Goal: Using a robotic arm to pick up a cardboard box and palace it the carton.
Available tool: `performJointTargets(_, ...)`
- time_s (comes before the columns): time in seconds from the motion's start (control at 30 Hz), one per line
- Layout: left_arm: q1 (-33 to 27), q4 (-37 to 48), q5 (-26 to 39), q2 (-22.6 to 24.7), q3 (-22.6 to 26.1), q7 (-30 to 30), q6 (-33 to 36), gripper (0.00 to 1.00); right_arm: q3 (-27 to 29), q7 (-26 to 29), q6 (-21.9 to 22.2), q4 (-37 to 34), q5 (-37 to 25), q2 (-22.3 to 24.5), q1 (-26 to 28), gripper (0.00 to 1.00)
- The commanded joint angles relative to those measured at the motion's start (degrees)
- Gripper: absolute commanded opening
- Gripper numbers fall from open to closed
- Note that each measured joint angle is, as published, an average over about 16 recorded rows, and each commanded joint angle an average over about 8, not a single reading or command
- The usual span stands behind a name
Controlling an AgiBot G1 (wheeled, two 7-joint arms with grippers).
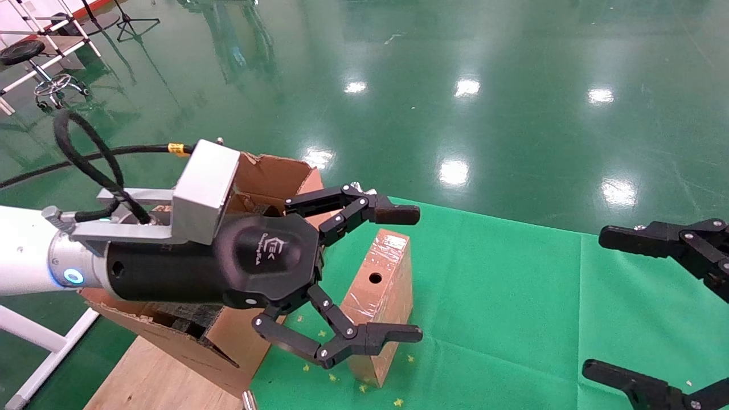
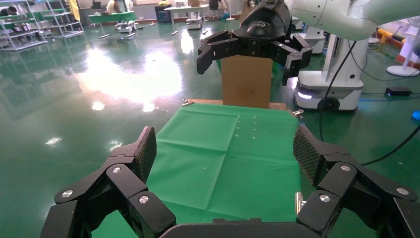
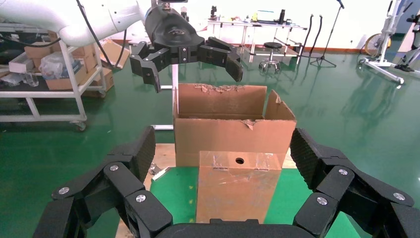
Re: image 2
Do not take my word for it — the green covered table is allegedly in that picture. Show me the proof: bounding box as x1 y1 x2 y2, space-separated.
87 11 137 24

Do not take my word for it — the small brown cardboard box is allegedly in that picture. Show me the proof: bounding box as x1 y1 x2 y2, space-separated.
220 55 273 109

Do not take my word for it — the black hanging cable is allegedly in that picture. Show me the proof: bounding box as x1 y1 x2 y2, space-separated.
361 124 420 167
318 40 358 142

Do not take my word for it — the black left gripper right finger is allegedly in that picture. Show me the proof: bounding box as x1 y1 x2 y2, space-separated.
293 124 420 238

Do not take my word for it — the yellow hanging banner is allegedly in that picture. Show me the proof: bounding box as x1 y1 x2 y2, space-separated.
68 0 81 22

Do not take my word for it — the small white mobile robot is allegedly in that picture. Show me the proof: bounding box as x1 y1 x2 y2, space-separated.
114 20 139 34
185 11 203 30

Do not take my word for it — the person in white shirt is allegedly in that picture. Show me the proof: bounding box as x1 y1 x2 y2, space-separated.
106 0 121 14

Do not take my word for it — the person with black hair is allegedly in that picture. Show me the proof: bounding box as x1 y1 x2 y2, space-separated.
0 5 18 17

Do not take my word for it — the black power adapter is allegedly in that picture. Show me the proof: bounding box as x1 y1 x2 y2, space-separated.
384 87 413 97

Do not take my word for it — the green table cloth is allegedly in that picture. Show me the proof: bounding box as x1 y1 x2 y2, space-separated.
92 103 303 238

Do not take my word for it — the yellow orange floor barrier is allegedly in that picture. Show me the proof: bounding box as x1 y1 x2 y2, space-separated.
376 28 406 44

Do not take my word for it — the white metal storage rack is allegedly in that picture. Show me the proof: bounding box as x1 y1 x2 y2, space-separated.
0 0 48 52
41 0 85 39

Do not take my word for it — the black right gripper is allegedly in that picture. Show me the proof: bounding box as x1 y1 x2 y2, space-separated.
196 0 314 87

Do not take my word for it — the black bin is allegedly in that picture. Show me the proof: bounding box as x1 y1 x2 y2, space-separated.
155 3 172 24

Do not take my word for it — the white pedestal fan stand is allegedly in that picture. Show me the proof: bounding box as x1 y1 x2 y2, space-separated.
386 16 420 78

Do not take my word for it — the white office desk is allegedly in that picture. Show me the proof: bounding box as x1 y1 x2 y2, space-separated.
163 3 210 36

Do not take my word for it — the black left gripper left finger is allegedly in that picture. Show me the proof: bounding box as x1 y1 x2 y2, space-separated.
39 126 178 238

